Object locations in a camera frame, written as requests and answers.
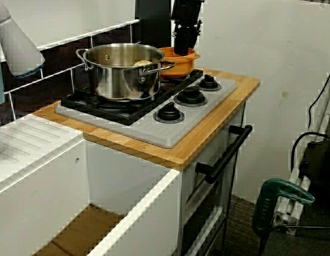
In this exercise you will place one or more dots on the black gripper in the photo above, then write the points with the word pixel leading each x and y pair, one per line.
pixel 187 24

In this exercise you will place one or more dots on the yellow toy pepper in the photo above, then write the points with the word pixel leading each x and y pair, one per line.
pixel 143 63

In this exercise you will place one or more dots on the stainless steel pot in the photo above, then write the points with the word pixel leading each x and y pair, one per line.
pixel 122 82

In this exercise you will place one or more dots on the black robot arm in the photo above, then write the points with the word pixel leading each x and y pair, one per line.
pixel 187 8

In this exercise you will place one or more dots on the orange plastic pot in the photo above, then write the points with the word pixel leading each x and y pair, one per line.
pixel 178 69

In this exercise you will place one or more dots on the black burner grate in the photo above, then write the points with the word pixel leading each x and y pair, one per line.
pixel 192 76
pixel 82 102

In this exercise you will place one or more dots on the black side board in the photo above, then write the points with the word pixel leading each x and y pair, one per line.
pixel 154 26

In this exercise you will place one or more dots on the black stove knob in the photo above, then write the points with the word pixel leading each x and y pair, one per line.
pixel 208 82
pixel 168 114
pixel 191 96

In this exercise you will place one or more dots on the gray stove top panel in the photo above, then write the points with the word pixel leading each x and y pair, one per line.
pixel 154 133

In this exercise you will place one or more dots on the white toy kitchen unit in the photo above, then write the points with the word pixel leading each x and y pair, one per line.
pixel 114 170

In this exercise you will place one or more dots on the gray toy faucet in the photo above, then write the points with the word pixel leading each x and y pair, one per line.
pixel 18 48

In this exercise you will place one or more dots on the black box device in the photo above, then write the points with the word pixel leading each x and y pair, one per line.
pixel 319 160

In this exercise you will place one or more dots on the green clamp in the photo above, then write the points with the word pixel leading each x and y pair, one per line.
pixel 263 210

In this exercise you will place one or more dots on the brown cardboard sheet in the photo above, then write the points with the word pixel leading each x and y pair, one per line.
pixel 84 226

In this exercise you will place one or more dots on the aluminium rail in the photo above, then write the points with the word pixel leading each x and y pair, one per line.
pixel 320 112

